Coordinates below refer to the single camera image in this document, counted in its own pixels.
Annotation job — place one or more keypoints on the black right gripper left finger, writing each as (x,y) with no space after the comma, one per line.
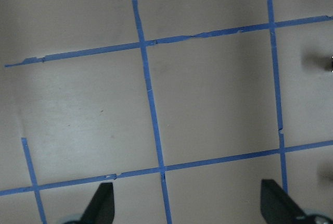
(101,208)

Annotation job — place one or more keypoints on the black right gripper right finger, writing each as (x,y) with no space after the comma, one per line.
(277,207)

